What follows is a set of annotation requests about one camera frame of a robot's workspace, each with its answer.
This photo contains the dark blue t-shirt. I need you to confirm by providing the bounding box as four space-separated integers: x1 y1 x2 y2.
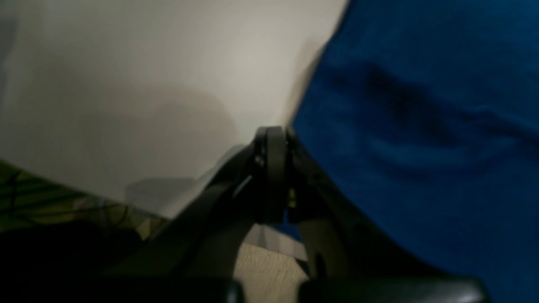
293 0 539 303

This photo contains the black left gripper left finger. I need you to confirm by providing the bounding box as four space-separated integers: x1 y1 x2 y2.
105 126 287 303

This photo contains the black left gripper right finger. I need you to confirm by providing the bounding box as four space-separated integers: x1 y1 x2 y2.
286 129 485 295

